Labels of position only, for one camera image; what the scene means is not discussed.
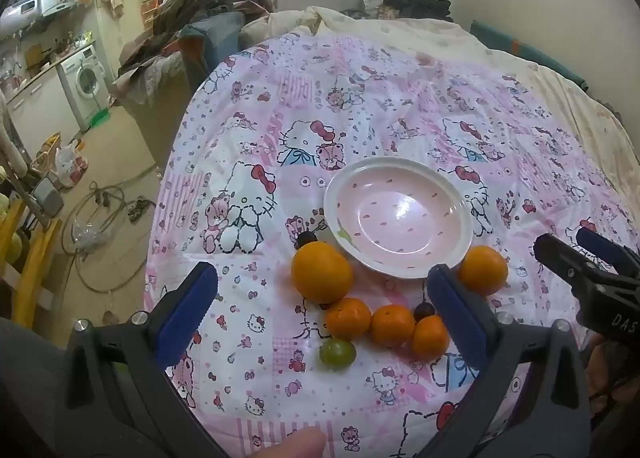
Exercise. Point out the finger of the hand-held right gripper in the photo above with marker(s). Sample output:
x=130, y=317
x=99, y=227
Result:
x=607, y=248
x=565, y=258

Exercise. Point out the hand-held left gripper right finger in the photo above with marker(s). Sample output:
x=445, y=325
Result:
x=457, y=323

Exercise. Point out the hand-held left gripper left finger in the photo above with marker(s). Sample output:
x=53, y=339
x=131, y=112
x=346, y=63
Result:
x=187, y=318

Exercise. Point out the small mandarin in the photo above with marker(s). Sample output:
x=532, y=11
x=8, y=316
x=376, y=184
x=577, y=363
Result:
x=348, y=319
x=431, y=338
x=392, y=330

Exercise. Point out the medium orange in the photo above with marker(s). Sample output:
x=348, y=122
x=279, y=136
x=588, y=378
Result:
x=482, y=270

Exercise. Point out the pink plate with white rim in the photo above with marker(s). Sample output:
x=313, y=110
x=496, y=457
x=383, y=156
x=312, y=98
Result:
x=400, y=218

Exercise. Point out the large orange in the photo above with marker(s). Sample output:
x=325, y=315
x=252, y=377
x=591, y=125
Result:
x=321, y=273

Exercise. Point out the dark red cherry tomato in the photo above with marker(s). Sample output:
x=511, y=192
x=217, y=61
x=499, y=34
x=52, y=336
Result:
x=306, y=238

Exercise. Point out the person's right hand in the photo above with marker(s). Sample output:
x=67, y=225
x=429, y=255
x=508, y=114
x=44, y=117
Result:
x=612, y=373

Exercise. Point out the person's left hand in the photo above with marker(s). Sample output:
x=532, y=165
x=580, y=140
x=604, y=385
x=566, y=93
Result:
x=295, y=444

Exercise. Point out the green tomato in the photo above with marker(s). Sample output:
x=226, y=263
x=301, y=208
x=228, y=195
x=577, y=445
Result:
x=337, y=354

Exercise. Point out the clear plastic bag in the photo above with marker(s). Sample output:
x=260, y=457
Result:
x=87, y=234

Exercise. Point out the yellow wooden rack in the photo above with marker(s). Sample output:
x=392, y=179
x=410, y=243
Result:
x=30, y=263

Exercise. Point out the white and red plastic bag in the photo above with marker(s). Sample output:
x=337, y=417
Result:
x=67, y=163

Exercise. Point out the teal mattress edge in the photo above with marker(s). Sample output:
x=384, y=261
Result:
x=530, y=52

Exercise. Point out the green dustpan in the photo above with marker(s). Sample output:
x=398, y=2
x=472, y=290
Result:
x=100, y=118

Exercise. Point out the pink cartoon printed blanket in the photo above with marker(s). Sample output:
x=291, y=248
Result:
x=400, y=112

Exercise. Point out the white washing machine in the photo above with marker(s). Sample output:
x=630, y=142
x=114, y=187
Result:
x=85, y=80

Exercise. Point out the white kitchen counter cabinet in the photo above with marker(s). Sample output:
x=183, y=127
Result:
x=32, y=110

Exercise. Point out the blue-grey cushion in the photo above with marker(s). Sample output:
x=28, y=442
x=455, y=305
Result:
x=215, y=40

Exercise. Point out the black clothes on bed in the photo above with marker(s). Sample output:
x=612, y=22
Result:
x=415, y=5

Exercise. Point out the pile of dark clothes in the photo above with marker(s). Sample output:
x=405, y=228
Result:
x=200, y=2

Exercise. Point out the white water heater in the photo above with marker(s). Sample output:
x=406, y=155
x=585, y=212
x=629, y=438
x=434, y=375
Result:
x=20, y=10

